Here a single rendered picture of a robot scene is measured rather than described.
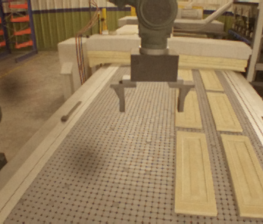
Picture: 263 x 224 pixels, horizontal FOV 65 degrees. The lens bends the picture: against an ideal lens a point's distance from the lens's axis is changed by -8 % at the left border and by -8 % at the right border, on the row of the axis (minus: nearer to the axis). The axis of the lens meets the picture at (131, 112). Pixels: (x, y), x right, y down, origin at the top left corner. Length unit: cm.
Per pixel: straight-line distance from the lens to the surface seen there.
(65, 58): 388
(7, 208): 119
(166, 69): 105
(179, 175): 120
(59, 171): 128
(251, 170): 137
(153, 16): 95
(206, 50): 308
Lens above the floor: 172
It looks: 28 degrees down
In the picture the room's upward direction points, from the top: straight up
